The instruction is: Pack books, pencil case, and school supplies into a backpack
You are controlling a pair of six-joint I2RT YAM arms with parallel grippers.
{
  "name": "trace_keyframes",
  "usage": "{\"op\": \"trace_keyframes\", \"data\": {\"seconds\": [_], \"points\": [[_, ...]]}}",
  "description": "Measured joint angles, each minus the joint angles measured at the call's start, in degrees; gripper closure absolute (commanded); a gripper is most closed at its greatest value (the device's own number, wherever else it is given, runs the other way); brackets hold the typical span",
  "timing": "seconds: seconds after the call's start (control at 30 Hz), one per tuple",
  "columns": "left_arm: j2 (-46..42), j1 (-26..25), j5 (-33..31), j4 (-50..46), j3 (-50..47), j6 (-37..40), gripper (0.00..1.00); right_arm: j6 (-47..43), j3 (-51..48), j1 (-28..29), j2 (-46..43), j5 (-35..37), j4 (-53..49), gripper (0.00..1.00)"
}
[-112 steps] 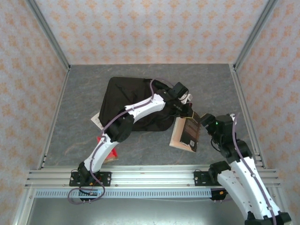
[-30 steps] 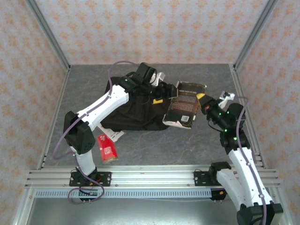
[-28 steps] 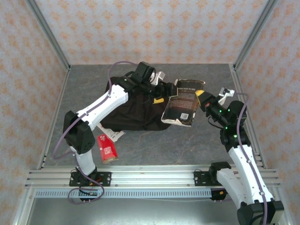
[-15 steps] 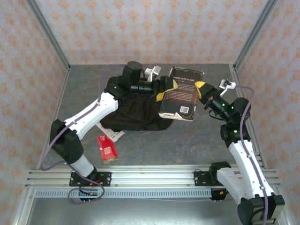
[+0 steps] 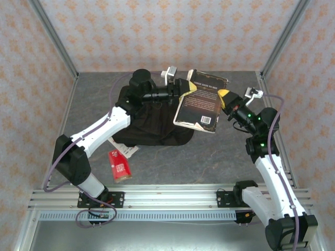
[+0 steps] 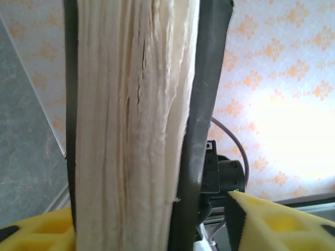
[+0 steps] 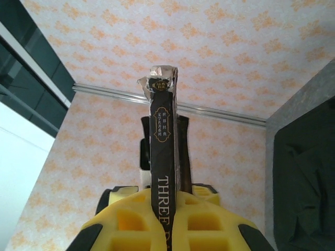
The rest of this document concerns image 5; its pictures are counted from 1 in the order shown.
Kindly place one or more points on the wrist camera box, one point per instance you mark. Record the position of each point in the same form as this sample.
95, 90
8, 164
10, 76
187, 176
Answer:
170, 73
253, 94

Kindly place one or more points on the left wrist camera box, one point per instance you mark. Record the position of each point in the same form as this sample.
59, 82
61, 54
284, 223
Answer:
170, 73

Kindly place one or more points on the grey metal lower shelf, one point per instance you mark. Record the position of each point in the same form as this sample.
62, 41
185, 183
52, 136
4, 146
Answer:
167, 238

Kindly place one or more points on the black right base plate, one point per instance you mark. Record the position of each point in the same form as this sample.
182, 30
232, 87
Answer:
223, 200

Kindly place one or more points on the aluminium mounting rail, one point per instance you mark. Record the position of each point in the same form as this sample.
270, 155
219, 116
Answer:
170, 198

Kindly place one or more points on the black backpack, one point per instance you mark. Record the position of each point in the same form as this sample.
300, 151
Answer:
154, 125

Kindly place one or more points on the white red leaflet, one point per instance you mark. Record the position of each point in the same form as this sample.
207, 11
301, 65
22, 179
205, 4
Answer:
128, 150

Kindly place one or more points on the red snack packet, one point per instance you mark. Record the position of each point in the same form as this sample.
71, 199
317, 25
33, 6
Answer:
120, 167

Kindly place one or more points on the aluminium corner post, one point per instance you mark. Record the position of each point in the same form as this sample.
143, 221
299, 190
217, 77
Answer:
56, 39
282, 39

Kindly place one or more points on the aluminium side rail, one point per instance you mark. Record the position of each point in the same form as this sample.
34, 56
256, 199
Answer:
72, 90
263, 85

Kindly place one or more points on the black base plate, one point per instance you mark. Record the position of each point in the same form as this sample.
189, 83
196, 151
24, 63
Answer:
223, 200
117, 200

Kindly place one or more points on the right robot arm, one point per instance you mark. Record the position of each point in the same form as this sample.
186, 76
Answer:
277, 188

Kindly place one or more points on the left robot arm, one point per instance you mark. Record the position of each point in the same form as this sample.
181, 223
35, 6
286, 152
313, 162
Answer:
102, 128

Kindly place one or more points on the black paperback book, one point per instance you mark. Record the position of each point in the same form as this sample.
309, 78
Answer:
201, 104

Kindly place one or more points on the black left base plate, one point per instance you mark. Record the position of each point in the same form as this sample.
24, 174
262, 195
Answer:
117, 200

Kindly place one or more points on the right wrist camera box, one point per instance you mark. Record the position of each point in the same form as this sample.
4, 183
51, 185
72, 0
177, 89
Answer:
253, 94

